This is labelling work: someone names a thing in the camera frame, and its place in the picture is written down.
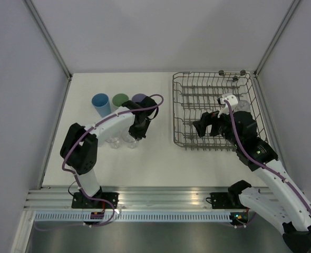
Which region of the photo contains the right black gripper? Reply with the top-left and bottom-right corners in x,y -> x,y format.
192,105 -> 242,148

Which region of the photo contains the clear glass cup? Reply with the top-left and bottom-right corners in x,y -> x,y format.
122,130 -> 139,149
236,100 -> 251,113
98,139 -> 105,147
106,134 -> 121,149

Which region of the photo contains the purple plastic cup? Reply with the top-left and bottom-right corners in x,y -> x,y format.
131,93 -> 146,103

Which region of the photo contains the green plastic cup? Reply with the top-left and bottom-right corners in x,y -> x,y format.
112,93 -> 129,111

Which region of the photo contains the blue plastic cup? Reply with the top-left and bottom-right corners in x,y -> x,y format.
91,93 -> 111,118

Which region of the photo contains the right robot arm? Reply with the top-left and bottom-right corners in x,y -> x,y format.
193,111 -> 311,252

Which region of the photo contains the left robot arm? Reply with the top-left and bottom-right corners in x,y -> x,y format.
60,94 -> 164,209

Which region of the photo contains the grey wire dish rack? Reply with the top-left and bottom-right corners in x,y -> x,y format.
172,70 -> 271,160

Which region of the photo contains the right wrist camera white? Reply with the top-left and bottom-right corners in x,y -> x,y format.
218,93 -> 238,118

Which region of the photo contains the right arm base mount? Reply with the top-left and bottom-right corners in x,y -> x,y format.
210,192 -> 247,210

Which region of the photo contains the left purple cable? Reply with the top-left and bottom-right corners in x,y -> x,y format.
34,94 -> 164,232

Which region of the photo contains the white slotted cable duct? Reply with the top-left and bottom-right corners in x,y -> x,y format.
34,211 -> 232,222

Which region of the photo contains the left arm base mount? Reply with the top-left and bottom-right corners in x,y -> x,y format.
71,192 -> 119,209

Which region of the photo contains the aluminium mounting rail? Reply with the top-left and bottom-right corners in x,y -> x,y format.
24,186 -> 227,211

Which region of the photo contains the right aluminium frame post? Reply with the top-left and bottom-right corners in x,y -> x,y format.
254,0 -> 302,77

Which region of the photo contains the aluminium frame post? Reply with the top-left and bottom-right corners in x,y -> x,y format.
23,0 -> 72,80
254,0 -> 302,77

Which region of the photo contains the left aluminium frame post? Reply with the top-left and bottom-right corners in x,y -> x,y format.
23,0 -> 72,80

